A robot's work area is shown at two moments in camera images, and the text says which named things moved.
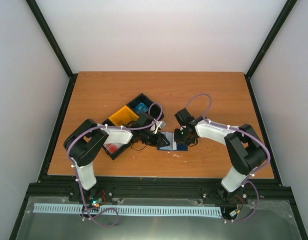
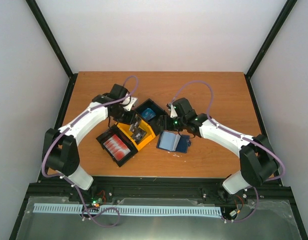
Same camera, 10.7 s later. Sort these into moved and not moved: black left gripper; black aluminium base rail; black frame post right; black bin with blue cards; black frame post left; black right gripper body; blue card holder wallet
Moved: black left gripper; black right gripper body; black bin with blue cards
Not moved: black frame post right; black aluminium base rail; black frame post left; blue card holder wallet
